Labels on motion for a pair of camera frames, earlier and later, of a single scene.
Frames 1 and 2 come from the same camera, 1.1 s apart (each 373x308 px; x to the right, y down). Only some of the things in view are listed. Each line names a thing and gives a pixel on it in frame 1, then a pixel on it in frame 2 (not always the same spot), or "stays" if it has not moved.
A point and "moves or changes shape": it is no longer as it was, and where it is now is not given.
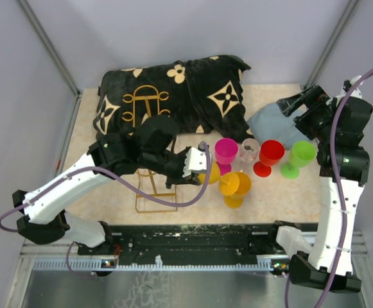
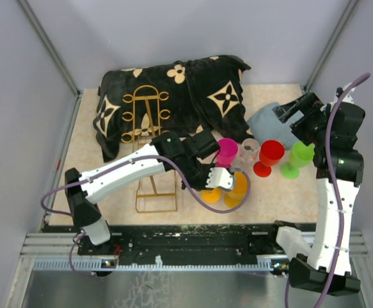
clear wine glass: x=250 y=147 stays
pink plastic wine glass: x=226 y=151 stays
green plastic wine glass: x=302 y=153 stays
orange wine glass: x=229 y=182 moves or changes shape
